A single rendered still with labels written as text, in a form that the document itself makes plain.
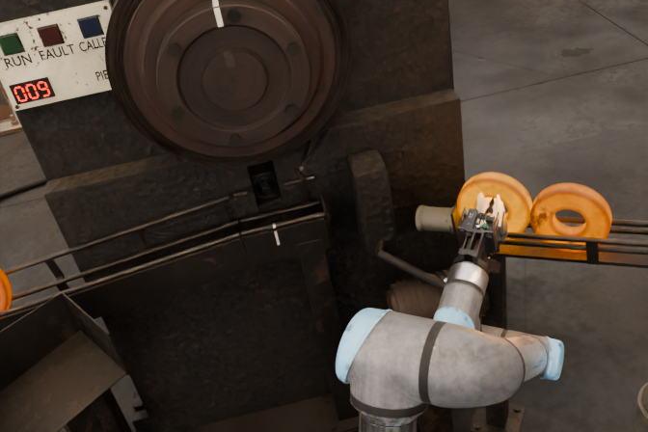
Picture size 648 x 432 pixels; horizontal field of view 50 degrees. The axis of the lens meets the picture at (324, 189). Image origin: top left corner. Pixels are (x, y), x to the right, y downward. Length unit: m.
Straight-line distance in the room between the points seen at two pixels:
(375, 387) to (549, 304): 1.38
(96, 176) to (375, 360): 0.87
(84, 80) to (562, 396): 1.48
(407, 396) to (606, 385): 1.18
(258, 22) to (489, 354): 0.68
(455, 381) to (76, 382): 0.86
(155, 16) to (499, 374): 0.83
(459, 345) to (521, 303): 1.37
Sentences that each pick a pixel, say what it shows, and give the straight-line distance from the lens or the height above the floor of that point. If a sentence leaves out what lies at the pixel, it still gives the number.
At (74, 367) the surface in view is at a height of 0.60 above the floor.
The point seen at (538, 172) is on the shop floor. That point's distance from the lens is 2.91.
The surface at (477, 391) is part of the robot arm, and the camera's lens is 0.99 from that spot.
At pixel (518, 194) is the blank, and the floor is 0.77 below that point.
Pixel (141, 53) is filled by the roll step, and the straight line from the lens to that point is 1.34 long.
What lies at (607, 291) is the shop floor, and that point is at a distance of 2.40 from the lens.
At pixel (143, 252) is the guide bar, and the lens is 1.68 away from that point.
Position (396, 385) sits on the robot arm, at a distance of 1.00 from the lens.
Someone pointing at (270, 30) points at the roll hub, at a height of 1.19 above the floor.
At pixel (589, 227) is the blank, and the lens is 1.48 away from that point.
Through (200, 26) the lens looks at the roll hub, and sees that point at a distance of 1.25.
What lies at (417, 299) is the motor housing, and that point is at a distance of 1.61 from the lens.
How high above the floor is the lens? 1.64
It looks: 34 degrees down
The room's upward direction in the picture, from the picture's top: 11 degrees counter-clockwise
